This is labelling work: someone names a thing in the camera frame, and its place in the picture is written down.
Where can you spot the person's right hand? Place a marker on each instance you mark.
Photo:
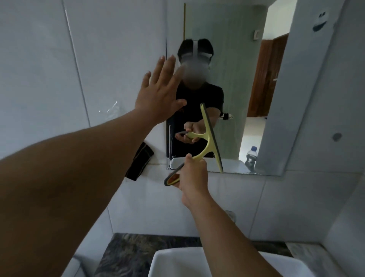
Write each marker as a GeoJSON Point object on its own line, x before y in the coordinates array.
{"type": "Point", "coordinates": [194, 181]}

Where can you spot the person's left hand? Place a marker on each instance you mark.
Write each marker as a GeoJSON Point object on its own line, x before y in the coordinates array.
{"type": "Point", "coordinates": [158, 98]}

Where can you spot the yellow squeegee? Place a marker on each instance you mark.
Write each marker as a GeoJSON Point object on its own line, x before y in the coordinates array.
{"type": "Point", "coordinates": [211, 137]}

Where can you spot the black checked cloth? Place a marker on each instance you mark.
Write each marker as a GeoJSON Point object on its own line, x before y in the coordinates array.
{"type": "Point", "coordinates": [139, 162]}

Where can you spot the frameless wall mirror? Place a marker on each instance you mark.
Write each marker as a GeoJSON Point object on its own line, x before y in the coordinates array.
{"type": "Point", "coordinates": [242, 71]}

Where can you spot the person's left forearm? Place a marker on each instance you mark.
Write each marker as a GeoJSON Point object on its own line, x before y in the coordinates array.
{"type": "Point", "coordinates": [71, 177]}

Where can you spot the person's right forearm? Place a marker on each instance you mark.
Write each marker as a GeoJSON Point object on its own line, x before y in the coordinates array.
{"type": "Point", "coordinates": [228, 245]}

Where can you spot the white sink basin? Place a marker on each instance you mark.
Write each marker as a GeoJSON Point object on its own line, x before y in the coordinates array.
{"type": "Point", "coordinates": [176, 262]}

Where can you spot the clear adhesive wall hook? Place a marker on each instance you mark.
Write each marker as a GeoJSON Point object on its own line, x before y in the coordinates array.
{"type": "Point", "coordinates": [109, 110]}

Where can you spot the grey round wall hook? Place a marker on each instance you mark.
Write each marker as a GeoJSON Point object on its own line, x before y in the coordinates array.
{"type": "Point", "coordinates": [337, 137]}

